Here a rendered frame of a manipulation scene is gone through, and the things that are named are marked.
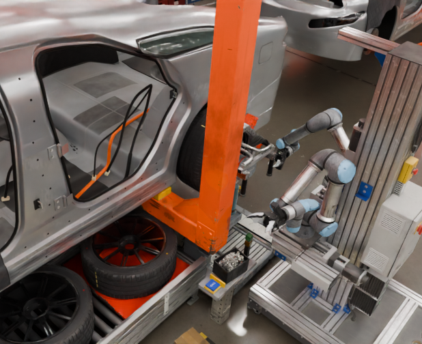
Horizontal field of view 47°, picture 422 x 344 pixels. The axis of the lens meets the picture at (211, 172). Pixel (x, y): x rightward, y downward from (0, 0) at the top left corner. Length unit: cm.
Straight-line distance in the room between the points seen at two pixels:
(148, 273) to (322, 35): 347
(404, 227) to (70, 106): 250
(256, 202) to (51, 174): 240
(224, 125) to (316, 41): 315
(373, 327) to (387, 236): 85
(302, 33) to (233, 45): 326
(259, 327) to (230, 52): 200
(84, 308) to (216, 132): 129
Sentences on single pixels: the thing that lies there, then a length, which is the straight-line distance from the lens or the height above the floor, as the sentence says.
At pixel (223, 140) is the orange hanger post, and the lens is 271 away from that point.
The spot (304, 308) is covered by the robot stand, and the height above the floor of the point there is 21.
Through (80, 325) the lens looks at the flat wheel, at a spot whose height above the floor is 50.
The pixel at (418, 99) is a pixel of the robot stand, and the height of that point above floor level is 186.
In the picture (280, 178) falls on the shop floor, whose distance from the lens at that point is 492.
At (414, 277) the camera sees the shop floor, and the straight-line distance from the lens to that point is 436.
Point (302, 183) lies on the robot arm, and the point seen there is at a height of 128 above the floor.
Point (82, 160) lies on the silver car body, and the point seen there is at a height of 79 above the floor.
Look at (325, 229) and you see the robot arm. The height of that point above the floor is 101.
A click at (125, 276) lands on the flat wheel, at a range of 318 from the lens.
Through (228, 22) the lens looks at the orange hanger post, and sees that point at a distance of 245.
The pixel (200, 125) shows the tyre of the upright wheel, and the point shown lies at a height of 113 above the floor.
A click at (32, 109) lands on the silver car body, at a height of 170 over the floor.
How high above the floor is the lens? 290
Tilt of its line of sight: 37 degrees down
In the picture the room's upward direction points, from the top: 6 degrees clockwise
